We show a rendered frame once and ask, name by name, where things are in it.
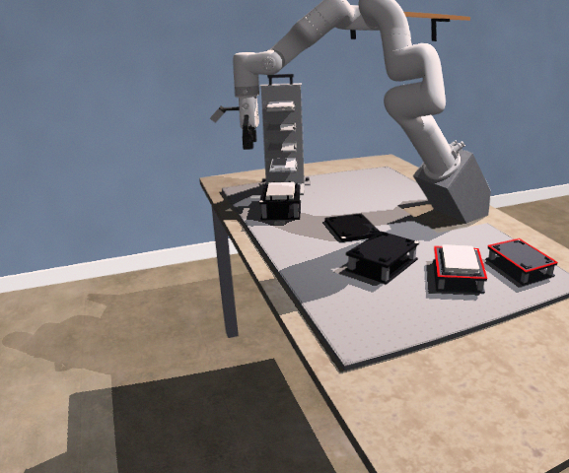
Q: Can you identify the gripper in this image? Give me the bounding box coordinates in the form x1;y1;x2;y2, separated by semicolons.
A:
235;94;259;150

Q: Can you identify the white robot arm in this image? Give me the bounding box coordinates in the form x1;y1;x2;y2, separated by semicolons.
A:
233;0;465;179

